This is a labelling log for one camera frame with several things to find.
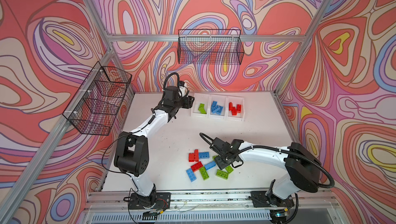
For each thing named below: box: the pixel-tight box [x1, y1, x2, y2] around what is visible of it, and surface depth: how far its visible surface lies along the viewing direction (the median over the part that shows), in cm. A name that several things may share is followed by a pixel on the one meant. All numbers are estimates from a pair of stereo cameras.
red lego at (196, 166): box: [190, 161, 204, 172], surface depth 85 cm
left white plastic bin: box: [190, 92, 211, 119], surface depth 110 cm
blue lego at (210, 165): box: [204, 161, 217, 171], surface depth 84 cm
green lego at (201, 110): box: [198, 104, 207, 115], surface depth 110 cm
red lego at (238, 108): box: [236, 104, 242, 114], surface depth 110 cm
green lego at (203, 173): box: [199, 166, 210, 181], surface depth 84 cm
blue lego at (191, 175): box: [186, 167, 197, 183], surface depth 82 cm
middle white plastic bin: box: [208, 93, 228, 120], surface depth 109 cm
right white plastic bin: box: [225, 95, 245, 122], surface depth 107 cm
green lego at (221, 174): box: [215, 169, 229, 180], surface depth 82 cm
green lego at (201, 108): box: [198, 103, 207, 114], surface depth 111 cm
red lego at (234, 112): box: [231, 106, 238, 116], surface depth 110 cm
